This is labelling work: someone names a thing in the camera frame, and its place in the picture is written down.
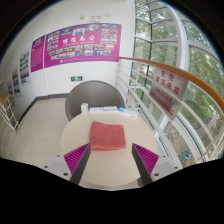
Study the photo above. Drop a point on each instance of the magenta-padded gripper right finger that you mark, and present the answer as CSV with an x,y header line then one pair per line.
x,y
146,159

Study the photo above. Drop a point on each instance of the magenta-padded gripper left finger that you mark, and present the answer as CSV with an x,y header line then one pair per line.
x,y
77,158

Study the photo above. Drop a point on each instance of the pink towel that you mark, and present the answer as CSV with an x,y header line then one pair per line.
x,y
107,136

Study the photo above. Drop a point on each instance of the white upright carton box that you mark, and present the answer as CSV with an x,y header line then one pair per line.
x,y
84,109

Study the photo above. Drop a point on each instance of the grey round-backed chair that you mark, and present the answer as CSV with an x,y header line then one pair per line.
x,y
93,93

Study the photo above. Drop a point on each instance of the white red-lettered warning sign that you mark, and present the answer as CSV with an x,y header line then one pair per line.
x,y
168,93

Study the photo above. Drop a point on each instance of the green exit sign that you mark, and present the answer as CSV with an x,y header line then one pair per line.
x,y
76,78

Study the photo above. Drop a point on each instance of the white stair railing orange handrail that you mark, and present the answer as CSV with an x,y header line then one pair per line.
x,y
8,115

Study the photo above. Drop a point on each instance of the white railing with orange handrail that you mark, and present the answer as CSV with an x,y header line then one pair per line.
x,y
156,64

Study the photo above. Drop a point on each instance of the small magenta text poster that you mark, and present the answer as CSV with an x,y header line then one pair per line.
x,y
37,54

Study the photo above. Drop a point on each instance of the large magenta photo poster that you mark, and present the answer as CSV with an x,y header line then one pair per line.
x,y
83,45

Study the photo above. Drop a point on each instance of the white photo wall poster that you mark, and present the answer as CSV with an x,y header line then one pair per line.
x,y
16,81
11,92
24,67

